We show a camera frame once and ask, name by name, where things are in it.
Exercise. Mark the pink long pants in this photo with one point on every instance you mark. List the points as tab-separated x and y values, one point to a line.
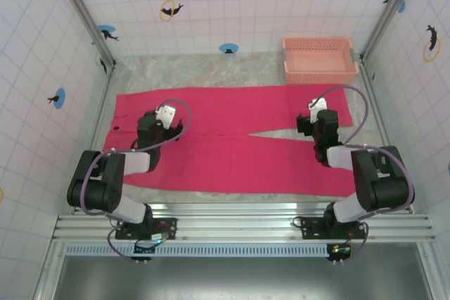
228	121

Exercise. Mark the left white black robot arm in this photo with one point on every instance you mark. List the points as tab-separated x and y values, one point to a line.
98	187

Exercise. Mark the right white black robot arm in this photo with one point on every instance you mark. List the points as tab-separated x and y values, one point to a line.
379	180

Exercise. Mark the pink plastic basket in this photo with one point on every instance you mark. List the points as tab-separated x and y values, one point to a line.
316	59

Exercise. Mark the blue oval seal sticker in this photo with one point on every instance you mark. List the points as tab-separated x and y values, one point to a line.
228	48

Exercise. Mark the blue circle seal sticker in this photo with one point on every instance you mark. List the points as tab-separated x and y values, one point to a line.
59	98

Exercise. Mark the blue oval dolphin sticker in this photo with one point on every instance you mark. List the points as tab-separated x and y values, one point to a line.
107	31

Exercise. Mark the left small circuit board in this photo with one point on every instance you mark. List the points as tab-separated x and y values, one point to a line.
149	245

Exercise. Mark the small circuit board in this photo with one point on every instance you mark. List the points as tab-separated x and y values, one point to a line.
340	250
149	245

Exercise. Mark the right small circuit board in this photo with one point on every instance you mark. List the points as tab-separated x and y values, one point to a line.
340	250

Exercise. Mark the grey metal panel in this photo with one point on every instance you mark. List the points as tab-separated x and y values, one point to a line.
246	279

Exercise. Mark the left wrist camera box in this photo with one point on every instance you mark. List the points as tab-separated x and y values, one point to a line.
166	113

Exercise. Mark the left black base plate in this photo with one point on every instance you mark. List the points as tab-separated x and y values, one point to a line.
165	228

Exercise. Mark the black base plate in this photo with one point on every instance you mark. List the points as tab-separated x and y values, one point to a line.
311	226
165	228

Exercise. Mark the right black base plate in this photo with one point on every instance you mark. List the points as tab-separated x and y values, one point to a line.
311	226

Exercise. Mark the aluminium rail beam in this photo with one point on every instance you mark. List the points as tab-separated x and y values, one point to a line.
228	222

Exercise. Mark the aluminium frame post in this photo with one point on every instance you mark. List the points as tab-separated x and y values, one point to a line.
390	15
84	15

